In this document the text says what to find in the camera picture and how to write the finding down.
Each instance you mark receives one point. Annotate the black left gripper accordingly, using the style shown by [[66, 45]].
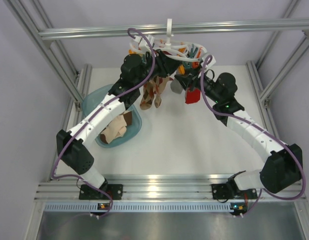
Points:
[[166, 65]]

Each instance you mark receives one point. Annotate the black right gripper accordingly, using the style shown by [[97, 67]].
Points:
[[190, 79]]

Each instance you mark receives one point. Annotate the orange clothes peg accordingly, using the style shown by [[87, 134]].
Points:
[[181, 70]]

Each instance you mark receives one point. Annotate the red sock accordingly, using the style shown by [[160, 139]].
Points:
[[192, 96]]

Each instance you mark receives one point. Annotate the white round clip hanger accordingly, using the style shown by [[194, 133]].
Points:
[[175, 49]]

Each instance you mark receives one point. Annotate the argyle beige orange sock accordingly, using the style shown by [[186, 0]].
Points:
[[152, 91]]

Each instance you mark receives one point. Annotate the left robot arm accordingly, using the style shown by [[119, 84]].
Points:
[[73, 145]]

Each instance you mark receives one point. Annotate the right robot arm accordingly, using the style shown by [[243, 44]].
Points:
[[283, 164]]

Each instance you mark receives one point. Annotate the teal clothes peg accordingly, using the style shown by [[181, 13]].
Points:
[[193, 52]]

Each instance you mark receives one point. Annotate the teal plastic basin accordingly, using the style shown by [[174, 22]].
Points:
[[92, 101]]

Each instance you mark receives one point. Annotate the cream sock in basin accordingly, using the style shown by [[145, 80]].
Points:
[[116, 128]]

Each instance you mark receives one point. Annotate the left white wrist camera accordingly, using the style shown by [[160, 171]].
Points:
[[140, 46]]

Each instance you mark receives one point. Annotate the aluminium frame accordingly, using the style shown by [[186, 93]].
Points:
[[220, 192]]

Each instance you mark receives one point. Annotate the perforated cable tray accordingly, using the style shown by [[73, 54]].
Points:
[[141, 207]]

